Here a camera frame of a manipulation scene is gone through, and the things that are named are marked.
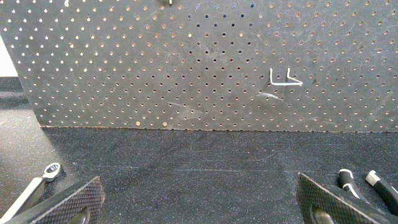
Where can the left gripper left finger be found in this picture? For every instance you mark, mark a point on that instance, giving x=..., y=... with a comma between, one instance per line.
x=71, y=203

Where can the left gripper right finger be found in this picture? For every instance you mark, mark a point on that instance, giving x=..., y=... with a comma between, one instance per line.
x=326, y=202

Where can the black pegboard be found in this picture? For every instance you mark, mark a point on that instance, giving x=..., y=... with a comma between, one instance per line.
x=199, y=62

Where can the wrench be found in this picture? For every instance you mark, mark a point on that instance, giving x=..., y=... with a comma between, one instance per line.
x=29, y=189

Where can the metal hook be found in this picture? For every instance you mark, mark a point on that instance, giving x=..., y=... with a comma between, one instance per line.
x=284, y=81
x=170, y=1

